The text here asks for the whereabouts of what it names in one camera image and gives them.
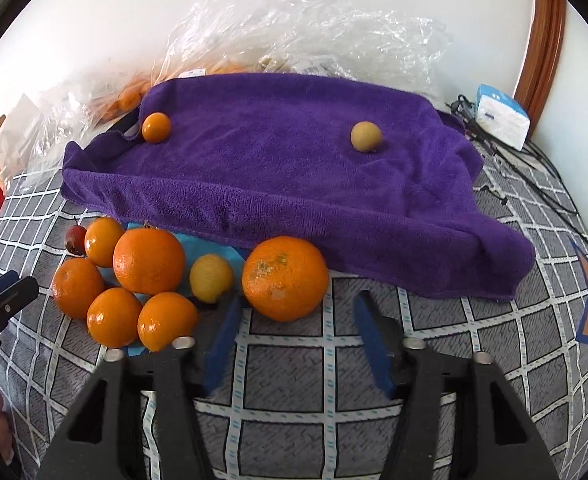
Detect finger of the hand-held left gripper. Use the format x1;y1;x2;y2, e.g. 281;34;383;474
0;270;40;332

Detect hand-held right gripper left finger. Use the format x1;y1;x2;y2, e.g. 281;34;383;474
36;294;245;480

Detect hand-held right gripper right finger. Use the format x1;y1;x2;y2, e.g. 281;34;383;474
352;290;560;480

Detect medium orange mandarin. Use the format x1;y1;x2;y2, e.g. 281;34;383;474
137;291;199;352
51;257;105;321
86;287;143;348
84;217;126;268

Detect small yellow citrus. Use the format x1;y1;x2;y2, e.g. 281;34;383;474
189;254;235;304

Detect small red fruit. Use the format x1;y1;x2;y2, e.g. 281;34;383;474
64;225;88;257

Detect large speckled orange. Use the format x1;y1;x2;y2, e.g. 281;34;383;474
242;235;330;323

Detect large orange with stem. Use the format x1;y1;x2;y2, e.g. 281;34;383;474
112;224;187;295

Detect grey checked bedsheet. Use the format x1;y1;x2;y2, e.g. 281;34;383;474
0;95;588;480

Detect blue paper sheet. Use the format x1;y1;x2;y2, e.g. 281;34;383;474
96;220;247;356

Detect crumpled clear plastic bag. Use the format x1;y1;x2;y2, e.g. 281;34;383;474
24;80;144;191

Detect purple towel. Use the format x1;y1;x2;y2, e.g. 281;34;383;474
61;72;536;303

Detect tan round longan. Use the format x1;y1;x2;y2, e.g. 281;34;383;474
350;121;385;153

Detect small glossy orange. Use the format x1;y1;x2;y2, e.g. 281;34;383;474
141;111;172;144

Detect bag of small oranges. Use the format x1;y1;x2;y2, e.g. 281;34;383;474
91;57;247;123

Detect blue and white tissue pack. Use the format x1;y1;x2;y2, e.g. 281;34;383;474
475;83;531;151

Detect large clear plastic bag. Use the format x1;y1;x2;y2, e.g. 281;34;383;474
159;0;455;111

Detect black cable bundle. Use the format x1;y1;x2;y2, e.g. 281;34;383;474
446;92;588;251

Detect wooden door frame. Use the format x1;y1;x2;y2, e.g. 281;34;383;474
513;0;567;133

